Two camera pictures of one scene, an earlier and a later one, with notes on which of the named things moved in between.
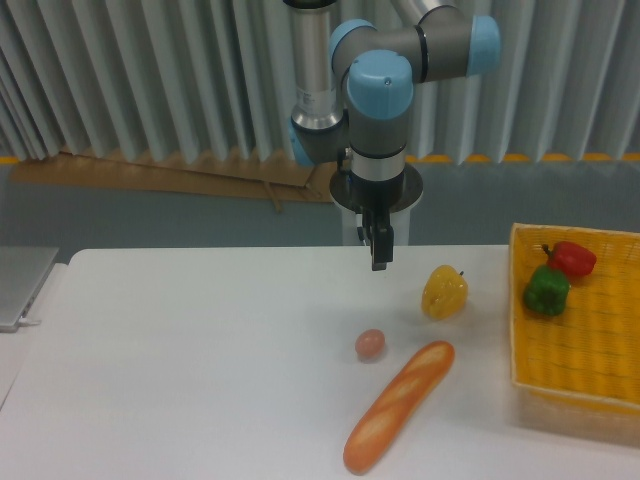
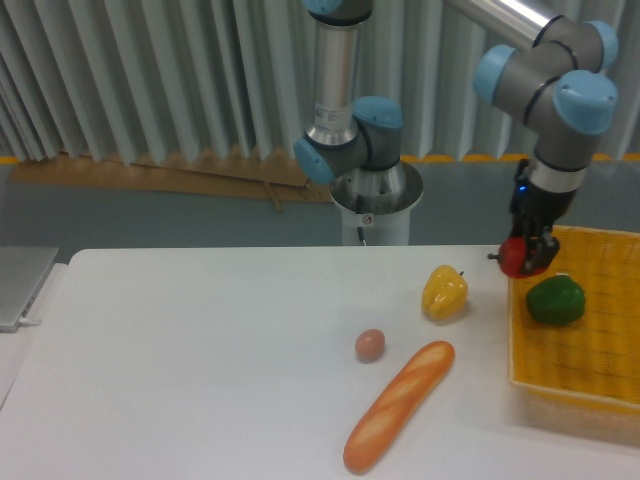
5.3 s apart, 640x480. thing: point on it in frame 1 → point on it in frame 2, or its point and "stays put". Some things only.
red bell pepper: [571, 258] → [511, 255]
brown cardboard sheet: [274, 180] stays put
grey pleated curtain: [212, 78] stays put
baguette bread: [398, 406] stays put
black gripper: [375, 199] → [537, 204]
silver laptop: [23, 271] stays put
